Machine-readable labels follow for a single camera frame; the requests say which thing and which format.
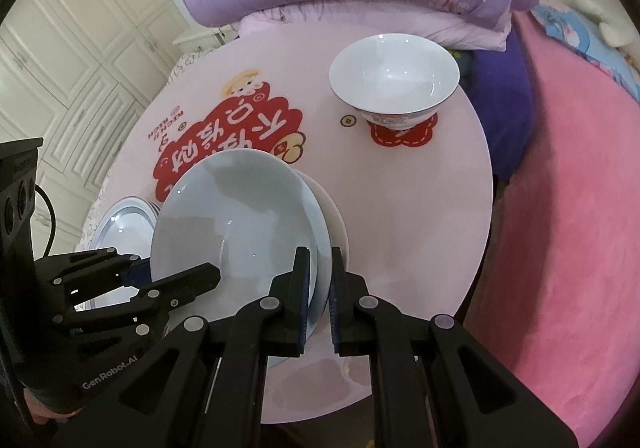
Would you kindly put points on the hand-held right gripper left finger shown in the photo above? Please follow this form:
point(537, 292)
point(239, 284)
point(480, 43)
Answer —
point(301, 308)

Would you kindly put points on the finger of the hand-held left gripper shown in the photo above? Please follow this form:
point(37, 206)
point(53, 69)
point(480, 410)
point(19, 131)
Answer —
point(136, 274)
point(195, 280)

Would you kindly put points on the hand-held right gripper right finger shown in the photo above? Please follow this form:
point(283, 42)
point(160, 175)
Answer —
point(334, 323)

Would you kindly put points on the large grey-rimmed plate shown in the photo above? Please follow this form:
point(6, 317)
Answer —
point(125, 233)

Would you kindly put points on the plain white deep plate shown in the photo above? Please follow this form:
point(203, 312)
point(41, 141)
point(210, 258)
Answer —
point(225, 228)

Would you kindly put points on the round pink printed table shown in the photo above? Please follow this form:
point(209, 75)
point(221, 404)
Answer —
point(400, 208)

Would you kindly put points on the cream panelled wardrobe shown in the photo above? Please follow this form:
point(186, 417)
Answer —
point(75, 28)

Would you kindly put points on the cream nightstand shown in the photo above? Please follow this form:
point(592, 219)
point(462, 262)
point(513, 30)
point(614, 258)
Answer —
point(205, 38)

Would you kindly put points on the white bowl grey rim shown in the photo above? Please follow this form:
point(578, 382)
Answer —
point(395, 73)

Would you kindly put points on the bright pink fleece blanket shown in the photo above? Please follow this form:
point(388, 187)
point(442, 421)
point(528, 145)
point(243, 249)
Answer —
point(575, 228)

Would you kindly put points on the light pink quilt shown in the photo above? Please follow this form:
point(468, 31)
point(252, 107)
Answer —
point(280, 23)

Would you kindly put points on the dark purple blanket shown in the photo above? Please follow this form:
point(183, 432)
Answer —
point(500, 93)

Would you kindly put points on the blue floral pillow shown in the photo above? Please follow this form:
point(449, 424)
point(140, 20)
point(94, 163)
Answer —
point(575, 28)

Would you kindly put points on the cream plush toy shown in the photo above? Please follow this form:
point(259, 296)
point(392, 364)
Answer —
point(617, 25)

